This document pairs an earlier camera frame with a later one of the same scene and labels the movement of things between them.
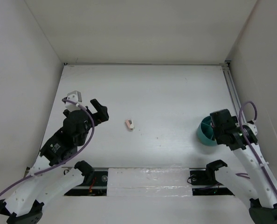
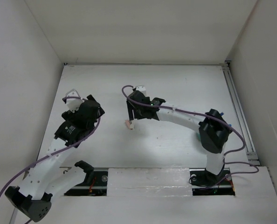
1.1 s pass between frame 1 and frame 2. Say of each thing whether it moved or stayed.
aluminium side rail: stayed
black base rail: stayed
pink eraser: stayed
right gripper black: moved
